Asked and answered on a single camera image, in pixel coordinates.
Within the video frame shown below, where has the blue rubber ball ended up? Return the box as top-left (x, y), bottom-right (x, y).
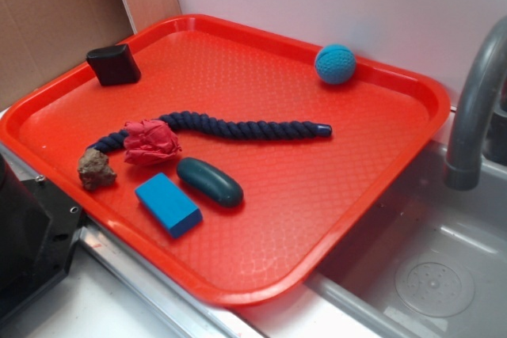
top-left (314, 44), bottom-right (356, 85)

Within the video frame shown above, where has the crumpled red cloth ball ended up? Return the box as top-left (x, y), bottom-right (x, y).
top-left (124, 120), bottom-right (181, 166)

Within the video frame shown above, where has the red plastic tray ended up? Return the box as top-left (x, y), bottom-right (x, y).
top-left (1, 15), bottom-right (451, 306)

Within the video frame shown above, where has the dark green oval soap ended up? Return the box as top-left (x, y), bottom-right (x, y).
top-left (177, 158), bottom-right (244, 208)

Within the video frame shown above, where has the blue rectangular block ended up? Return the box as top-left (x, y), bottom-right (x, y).
top-left (135, 173), bottom-right (203, 238)

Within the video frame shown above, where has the brown rock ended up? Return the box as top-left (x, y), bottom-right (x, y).
top-left (78, 148), bottom-right (116, 191)

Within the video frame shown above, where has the black rectangular block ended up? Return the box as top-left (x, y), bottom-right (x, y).
top-left (86, 44), bottom-right (141, 86)

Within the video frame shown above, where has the grey plastic sink basin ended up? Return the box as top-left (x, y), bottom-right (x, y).
top-left (237, 106), bottom-right (507, 338)

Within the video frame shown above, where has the grey faucet spout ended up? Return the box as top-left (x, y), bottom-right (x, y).
top-left (444, 17), bottom-right (506, 191)

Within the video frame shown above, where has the brown cardboard panel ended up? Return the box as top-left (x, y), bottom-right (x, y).
top-left (1, 0), bottom-right (181, 109)

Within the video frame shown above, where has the dark blue twisted rope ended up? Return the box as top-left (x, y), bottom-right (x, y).
top-left (86, 112), bottom-right (333, 154)

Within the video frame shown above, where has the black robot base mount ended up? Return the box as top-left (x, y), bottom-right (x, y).
top-left (1, 158), bottom-right (85, 325)

